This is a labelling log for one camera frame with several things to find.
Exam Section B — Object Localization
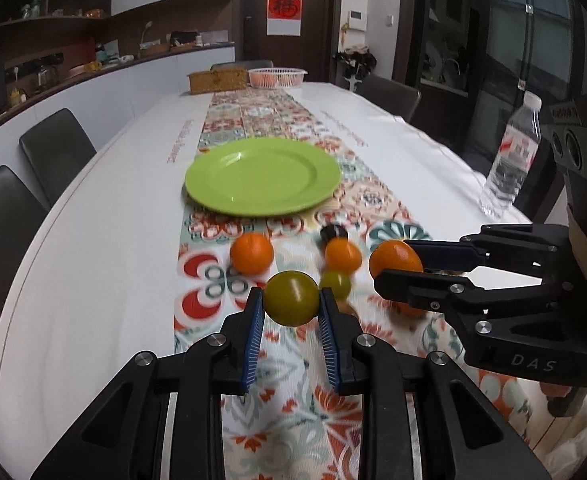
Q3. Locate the orange mandarin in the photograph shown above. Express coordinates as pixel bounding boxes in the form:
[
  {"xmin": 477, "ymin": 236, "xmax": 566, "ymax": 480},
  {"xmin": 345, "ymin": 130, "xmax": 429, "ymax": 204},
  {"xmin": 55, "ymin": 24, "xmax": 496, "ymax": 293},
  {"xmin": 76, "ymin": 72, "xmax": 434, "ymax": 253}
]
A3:
[
  {"xmin": 230, "ymin": 232, "xmax": 274, "ymax": 275},
  {"xmin": 368, "ymin": 240, "xmax": 423, "ymax": 278}
]

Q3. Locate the small green tomato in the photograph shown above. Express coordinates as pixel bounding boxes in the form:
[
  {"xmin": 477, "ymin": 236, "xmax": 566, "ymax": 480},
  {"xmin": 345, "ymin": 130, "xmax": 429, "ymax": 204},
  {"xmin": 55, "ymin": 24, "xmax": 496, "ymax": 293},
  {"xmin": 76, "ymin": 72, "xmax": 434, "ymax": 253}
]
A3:
[{"xmin": 318, "ymin": 270, "xmax": 352, "ymax": 300}]

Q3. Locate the small orange tomato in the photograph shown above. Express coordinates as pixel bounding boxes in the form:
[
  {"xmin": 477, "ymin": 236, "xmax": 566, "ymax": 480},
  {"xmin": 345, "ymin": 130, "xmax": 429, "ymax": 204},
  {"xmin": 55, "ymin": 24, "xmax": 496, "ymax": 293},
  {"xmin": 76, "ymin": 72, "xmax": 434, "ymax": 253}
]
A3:
[{"xmin": 324, "ymin": 237, "xmax": 363, "ymax": 275}]

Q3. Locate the dark purple fruit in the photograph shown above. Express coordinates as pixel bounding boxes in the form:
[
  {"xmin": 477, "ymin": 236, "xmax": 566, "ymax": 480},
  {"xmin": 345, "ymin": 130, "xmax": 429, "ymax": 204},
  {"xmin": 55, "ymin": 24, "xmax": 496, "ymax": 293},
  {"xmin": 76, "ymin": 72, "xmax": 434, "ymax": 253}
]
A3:
[{"xmin": 319, "ymin": 223, "xmax": 349, "ymax": 244}]

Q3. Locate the clear water bottle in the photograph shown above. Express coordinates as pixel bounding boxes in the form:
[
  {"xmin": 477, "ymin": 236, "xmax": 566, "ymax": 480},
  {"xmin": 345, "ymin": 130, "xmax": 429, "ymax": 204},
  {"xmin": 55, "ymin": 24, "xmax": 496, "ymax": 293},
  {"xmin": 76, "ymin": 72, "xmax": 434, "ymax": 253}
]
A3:
[{"xmin": 479, "ymin": 91, "xmax": 542, "ymax": 218}]

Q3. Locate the patterned table runner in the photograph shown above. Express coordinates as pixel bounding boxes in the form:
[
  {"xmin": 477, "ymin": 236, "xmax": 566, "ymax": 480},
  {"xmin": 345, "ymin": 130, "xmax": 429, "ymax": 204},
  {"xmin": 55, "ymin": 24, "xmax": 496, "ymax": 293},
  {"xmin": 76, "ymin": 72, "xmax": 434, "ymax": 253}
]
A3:
[{"xmin": 173, "ymin": 86, "xmax": 549, "ymax": 480}]

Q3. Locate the dark chair right side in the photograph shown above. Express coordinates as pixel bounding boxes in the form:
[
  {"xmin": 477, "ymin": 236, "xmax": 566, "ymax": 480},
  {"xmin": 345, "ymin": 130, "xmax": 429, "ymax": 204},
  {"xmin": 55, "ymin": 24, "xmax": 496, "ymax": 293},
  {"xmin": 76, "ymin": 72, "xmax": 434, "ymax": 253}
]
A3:
[{"xmin": 355, "ymin": 74, "xmax": 421, "ymax": 122}]

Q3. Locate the dark chair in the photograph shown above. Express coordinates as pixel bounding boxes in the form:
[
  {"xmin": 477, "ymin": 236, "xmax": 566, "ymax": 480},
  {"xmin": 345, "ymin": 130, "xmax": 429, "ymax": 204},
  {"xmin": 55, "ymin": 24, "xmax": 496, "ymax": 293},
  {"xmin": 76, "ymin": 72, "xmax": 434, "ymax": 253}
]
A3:
[
  {"xmin": 355, "ymin": 74, "xmax": 421, "ymax": 122},
  {"xmin": 0, "ymin": 166, "xmax": 46, "ymax": 317},
  {"xmin": 19, "ymin": 108, "xmax": 96, "ymax": 206}
]

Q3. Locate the green plate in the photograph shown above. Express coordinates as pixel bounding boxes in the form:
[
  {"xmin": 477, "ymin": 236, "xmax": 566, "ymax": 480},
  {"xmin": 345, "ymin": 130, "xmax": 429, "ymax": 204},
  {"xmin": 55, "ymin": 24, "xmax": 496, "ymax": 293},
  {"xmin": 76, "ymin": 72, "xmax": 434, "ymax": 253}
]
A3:
[{"xmin": 184, "ymin": 138, "xmax": 341, "ymax": 218}]

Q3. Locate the dark chair near left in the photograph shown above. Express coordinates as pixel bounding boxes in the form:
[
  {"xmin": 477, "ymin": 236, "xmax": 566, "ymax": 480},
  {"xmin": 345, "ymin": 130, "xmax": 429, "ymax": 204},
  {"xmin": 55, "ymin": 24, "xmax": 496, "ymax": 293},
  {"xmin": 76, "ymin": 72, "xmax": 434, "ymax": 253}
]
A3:
[{"xmin": 0, "ymin": 166, "xmax": 46, "ymax": 317}]

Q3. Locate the clear plastic fruit container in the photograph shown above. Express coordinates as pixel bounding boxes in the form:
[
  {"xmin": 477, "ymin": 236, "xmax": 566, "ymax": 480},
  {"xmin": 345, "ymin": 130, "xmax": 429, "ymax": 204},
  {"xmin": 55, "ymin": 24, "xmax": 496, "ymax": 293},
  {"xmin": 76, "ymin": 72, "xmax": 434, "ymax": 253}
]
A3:
[{"xmin": 248, "ymin": 67, "xmax": 307, "ymax": 90}]

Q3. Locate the dark chair far end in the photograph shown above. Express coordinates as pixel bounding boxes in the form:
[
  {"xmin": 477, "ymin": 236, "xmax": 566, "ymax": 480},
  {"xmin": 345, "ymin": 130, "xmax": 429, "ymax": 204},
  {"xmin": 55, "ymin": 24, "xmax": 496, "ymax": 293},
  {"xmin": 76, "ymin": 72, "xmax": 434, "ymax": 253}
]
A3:
[{"xmin": 210, "ymin": 60, "xmax": 274, "ymax": 70}]

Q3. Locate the woven wicker box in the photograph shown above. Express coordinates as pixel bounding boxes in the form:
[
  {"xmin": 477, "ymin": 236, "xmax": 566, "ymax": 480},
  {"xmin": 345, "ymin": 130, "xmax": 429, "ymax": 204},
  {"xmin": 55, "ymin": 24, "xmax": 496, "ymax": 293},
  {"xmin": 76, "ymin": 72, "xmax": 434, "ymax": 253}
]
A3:
[{"xmin": 188, "ymin": 67, "xmax": 249, "ymax": 94}]

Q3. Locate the red door poster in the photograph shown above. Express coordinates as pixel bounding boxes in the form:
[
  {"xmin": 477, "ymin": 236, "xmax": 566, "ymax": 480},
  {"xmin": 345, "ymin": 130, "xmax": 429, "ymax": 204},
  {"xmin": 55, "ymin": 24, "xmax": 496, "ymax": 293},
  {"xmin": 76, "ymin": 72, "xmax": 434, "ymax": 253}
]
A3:
[{"xmin": 266, "ymin": 0, "xmax": 303, "ymax": 37}]

